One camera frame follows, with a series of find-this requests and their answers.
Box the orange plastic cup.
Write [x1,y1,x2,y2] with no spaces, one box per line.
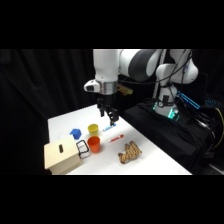
[87,135,102,154]

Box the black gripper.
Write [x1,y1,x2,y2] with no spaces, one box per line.
[96,93,120,127]

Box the yellow plastic cup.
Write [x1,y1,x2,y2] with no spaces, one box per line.
[87,123,100,137]

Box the plush tiger toy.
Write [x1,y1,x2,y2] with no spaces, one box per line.
[117,140,143,165]

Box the blue marker pen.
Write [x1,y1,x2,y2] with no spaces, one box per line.
[102,123,118,132]

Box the wooden box with slot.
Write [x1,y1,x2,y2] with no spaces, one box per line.
[43,134,83,176]

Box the blue plastic block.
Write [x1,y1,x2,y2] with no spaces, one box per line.
[69,128,83,140]

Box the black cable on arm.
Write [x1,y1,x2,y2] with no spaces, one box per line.
[117,49,194,108]

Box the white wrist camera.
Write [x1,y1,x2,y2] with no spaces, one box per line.
[83,79,101,94]

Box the red marker pen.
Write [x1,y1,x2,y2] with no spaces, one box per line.
[108,133,125,144]

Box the yellow cable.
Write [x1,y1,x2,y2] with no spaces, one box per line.
[213,107,224,150]

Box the black robot stand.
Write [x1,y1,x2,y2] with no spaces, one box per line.
[122,99,224,176]

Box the black wire rack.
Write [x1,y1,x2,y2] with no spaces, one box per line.
[75,139,91,159]

